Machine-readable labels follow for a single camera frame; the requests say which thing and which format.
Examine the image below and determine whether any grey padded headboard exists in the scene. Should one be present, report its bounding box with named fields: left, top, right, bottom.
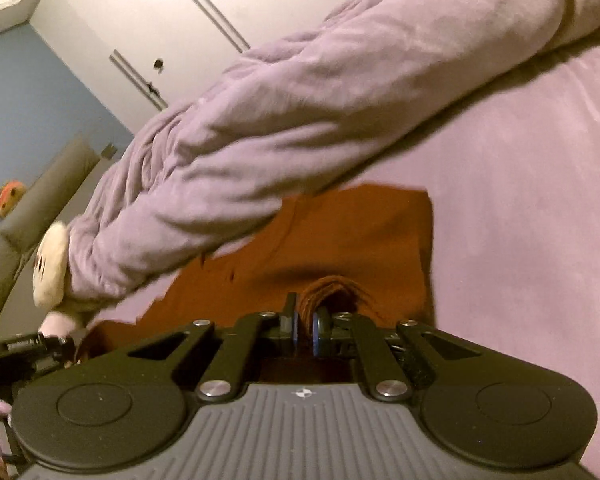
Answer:
left=0, top=136, right=112, bottom=340

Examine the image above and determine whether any lilac rumpled duvet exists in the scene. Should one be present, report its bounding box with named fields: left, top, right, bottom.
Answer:
left=64, top=0, right=600, bottom=301

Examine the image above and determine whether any orange plush toy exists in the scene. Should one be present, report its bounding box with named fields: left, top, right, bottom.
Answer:
left=0, top=180, right=28, bottom=219

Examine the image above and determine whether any cream plush toy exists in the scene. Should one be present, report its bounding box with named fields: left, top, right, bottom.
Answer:
left=32, top=221, right=69, bottom=311

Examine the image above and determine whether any rust brown button cardigan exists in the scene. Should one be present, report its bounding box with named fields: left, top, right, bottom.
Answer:
left=76, top=184, right=434, bottom=359

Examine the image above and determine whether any lilac bed sheet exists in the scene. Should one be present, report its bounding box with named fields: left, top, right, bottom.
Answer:
left=0, top=39, right=600, bottom=480

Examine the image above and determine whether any white wardrobe with handles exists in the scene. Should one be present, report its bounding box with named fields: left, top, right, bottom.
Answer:
left=31, top=0, right=342, bottom=132

